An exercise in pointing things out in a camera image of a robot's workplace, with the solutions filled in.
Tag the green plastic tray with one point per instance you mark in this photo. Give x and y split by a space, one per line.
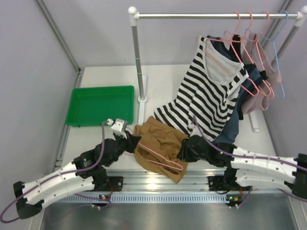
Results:
89 107

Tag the metal clothes rack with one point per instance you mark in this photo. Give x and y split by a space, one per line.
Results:
299 17

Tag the light blue wire hanger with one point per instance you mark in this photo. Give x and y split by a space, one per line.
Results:
275 52

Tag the tan tank top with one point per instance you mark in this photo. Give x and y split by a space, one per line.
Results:
158 149

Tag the pink hanger with navy top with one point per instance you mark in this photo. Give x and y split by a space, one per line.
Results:
252 84

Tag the dusty pink tank top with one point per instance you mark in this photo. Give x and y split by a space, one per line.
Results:
264 72

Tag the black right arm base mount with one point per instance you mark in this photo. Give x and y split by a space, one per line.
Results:
217 184

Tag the black white striped tank top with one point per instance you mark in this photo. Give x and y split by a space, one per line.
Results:
208 92

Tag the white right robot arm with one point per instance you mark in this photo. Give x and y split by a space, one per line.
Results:
246 168

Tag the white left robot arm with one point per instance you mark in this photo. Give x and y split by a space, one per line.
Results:
85 173

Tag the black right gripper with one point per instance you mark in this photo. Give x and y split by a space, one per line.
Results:
184 154

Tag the navy blue tank top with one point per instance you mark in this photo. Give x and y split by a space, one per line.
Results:
231 129

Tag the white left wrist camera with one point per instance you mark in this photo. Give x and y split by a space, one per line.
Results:
118 127

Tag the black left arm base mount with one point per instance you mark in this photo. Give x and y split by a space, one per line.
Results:
114 184

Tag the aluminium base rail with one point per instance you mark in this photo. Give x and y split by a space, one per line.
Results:
148 187

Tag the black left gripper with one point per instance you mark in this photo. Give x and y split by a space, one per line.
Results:
131 143

